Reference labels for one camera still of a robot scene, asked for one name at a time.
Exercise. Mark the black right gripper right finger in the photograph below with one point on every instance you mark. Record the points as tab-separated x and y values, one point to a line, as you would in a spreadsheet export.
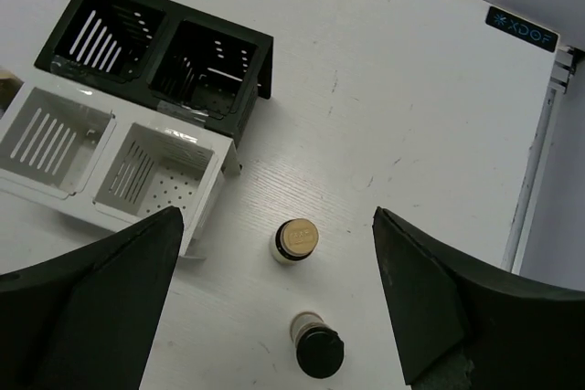
460	323

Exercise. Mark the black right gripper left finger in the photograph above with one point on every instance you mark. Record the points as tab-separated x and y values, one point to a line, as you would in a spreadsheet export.
87	319

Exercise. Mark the brown bottle gold cap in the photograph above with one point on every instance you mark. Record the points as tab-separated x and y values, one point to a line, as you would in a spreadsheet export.
294	241

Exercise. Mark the spice jar black lid right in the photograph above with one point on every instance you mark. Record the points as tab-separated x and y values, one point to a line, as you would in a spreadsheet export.
319	350

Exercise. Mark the white metal organizer rack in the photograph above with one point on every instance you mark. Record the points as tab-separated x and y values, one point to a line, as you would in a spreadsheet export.
111	163

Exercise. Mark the black metal organizer rack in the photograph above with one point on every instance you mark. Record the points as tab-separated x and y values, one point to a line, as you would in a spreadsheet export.
164	56

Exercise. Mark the XDOF logo sticker right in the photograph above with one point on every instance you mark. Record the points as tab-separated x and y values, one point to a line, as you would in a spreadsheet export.
520	28

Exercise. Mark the aluminium table edge rail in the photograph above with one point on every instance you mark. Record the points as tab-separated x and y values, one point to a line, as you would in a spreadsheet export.
564	69

